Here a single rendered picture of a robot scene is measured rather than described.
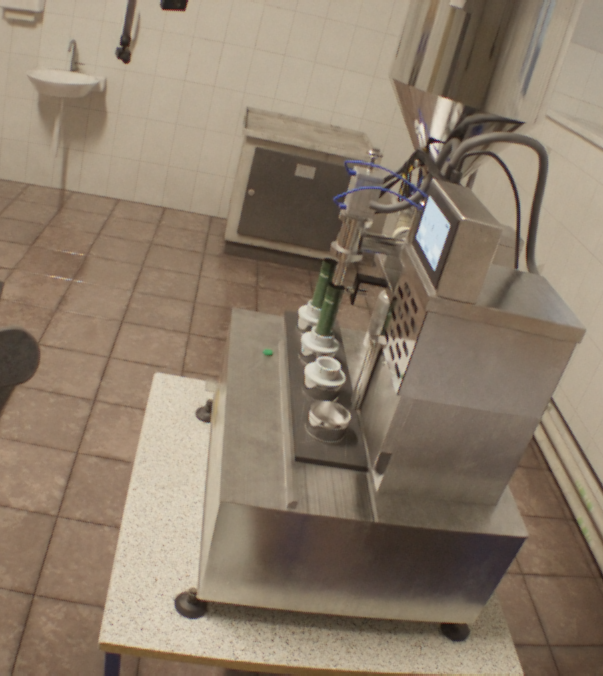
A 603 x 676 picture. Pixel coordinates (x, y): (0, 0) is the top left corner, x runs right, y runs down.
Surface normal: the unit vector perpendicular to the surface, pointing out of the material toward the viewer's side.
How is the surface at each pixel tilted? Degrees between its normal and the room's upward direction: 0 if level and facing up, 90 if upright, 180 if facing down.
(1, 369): 57
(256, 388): 0
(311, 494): 0
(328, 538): 90
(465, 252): 90
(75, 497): 0
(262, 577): 90
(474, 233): 90
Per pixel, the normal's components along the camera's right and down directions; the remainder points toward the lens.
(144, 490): 0.24, -0.85
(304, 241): 0.05, 0.50
